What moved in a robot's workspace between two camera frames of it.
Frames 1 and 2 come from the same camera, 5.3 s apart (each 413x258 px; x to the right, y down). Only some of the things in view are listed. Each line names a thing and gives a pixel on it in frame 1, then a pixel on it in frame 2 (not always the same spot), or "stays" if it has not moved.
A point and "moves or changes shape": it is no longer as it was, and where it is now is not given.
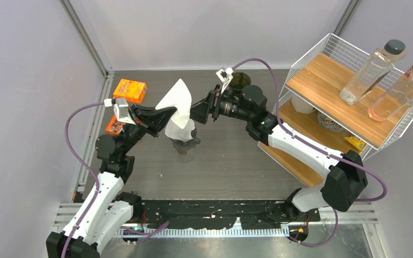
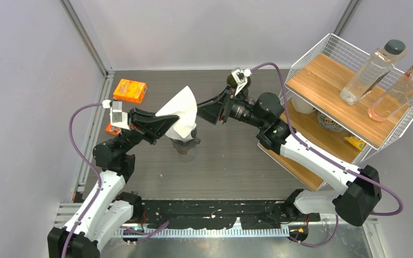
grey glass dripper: x=186 y=145 stays
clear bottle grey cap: x=370 y=70 stays
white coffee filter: x=179 y=97 moves or changes shape
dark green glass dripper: x=240 y=80 stays
